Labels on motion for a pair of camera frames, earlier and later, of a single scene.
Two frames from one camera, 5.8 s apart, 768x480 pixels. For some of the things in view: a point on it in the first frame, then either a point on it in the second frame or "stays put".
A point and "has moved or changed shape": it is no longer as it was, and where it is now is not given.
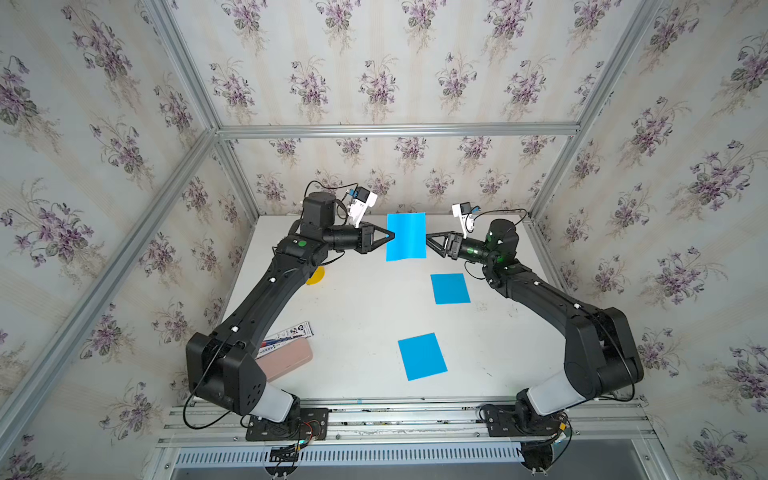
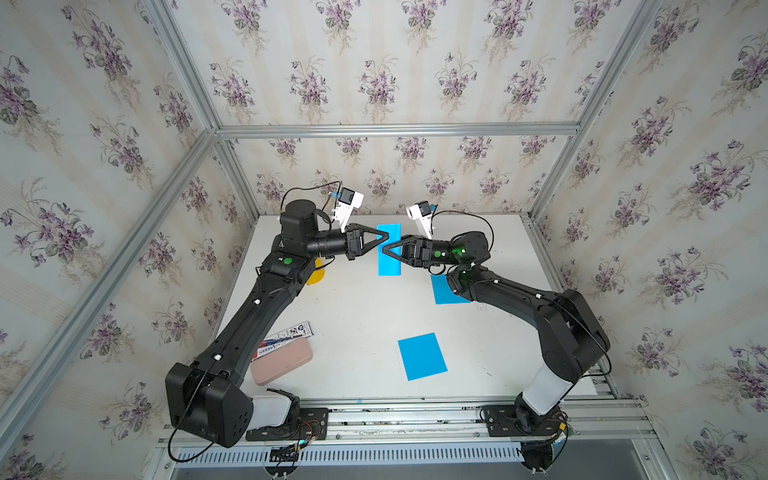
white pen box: x=284 y=339 stays put
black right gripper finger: x=437 y=247 -> x=386 y=250
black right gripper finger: x=430 y=236 -> x=397 y=244
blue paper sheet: x=450 y=288 stays put
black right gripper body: x=471 y=250 -> x=439 y=254
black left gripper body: x=355 y=239 stays put
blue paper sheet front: x=422 y=356 stays put
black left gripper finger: x=378 y=244 stays put
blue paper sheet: x=410 y=236 has moved or changed shape
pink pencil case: x=277 y=364 stays put
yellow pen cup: x=317 y=276 stays put
